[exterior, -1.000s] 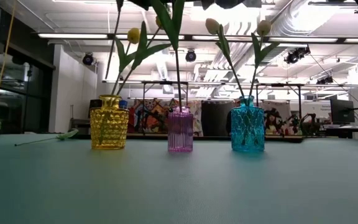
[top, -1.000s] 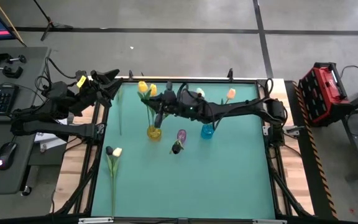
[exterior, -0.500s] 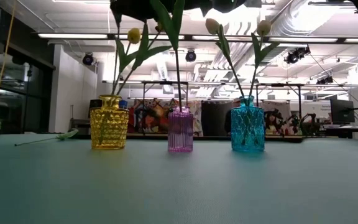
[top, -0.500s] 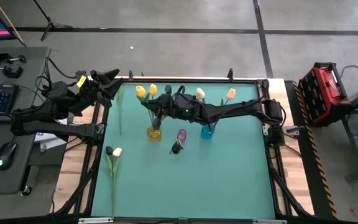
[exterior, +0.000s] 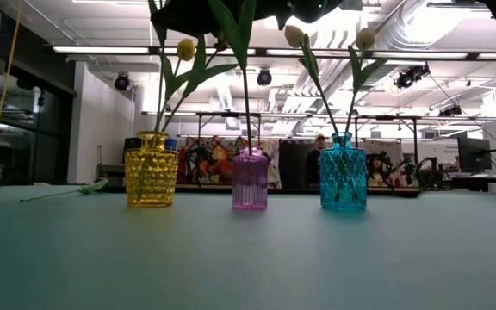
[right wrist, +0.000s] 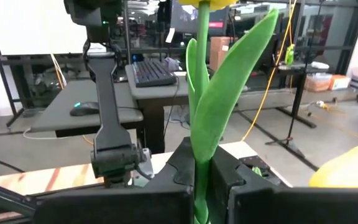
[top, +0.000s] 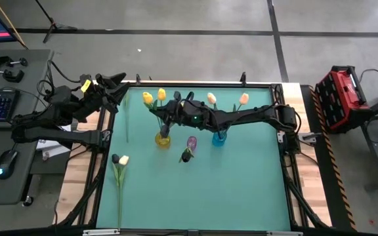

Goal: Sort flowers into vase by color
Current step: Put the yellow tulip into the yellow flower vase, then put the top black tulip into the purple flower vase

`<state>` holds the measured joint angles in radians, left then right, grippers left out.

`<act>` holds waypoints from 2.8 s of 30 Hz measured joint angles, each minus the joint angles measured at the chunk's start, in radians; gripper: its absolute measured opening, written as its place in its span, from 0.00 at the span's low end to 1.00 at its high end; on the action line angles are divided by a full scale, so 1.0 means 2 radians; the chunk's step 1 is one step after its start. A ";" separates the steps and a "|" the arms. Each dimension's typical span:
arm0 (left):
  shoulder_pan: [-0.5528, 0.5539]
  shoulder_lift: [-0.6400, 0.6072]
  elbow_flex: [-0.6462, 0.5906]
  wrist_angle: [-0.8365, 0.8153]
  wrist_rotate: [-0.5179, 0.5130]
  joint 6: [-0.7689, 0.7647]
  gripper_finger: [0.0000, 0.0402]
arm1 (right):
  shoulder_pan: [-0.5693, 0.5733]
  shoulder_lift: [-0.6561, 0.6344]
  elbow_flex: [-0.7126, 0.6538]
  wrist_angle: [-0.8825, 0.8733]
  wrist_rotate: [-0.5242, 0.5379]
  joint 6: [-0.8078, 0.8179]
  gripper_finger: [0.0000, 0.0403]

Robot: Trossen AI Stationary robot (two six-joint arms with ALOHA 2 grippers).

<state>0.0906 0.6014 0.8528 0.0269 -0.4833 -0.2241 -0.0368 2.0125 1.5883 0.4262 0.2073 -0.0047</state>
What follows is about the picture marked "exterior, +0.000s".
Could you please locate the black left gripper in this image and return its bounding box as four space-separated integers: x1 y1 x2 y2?
151 0 226 39

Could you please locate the yellow glass vase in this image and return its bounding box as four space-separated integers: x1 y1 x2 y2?
123 131 180 208

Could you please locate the dark purple tulip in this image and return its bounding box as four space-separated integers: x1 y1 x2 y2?
19 178 111 203
207 0 258 150

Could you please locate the blue glass vase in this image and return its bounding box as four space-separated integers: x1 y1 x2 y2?
319 132 368 211

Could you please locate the purple glass vase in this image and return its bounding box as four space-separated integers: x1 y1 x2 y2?
232 146 270 212

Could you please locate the colourful wall banner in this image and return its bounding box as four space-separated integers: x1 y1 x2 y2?
177 136 282 189

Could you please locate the black metal table frame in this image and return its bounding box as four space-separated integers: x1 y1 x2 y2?
96 183 421 199

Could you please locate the black ceiling camera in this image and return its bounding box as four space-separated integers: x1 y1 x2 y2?
114 72 131 91
256 68 273 87

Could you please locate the yellow tulip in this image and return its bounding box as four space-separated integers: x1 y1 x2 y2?
161 37 197 133
161 34 239 133

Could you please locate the yellow stick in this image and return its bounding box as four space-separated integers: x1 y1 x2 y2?
0 0 23 171

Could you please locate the black desk monitor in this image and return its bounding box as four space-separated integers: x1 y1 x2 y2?
457 136 493 172

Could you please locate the black spotlight cluster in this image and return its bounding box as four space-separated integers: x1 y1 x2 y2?
394 63 431 90

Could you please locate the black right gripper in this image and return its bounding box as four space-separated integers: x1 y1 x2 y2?
256 0 363 31

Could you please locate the overhead light bar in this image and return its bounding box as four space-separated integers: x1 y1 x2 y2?
52 45 496 61

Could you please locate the person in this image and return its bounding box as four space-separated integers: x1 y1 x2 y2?
305 133 329 189

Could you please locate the cream tulip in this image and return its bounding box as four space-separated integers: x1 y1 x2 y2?
343 27 389 134
283 24 342 135

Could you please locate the teal table mat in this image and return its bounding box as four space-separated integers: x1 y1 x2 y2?
0 184 496 310

